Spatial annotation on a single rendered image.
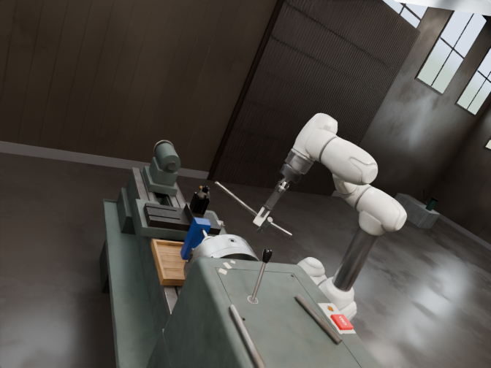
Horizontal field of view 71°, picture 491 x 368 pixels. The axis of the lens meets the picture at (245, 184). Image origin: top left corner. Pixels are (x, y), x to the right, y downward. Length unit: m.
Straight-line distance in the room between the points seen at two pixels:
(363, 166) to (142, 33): 3.60
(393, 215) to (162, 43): 3.51
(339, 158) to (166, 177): 1.56
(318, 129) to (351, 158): 0.15
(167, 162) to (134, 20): 2.28
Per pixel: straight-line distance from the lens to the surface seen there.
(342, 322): 1.30
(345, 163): 1.10
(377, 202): 1.61
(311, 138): 1.16
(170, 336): 1.43
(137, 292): 2.12
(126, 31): 4.33
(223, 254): 1.38
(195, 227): 1.75
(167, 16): 4.44
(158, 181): 2.45
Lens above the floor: 1.93
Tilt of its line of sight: 19 degrees down
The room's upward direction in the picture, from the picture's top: 24 degrees clockwise
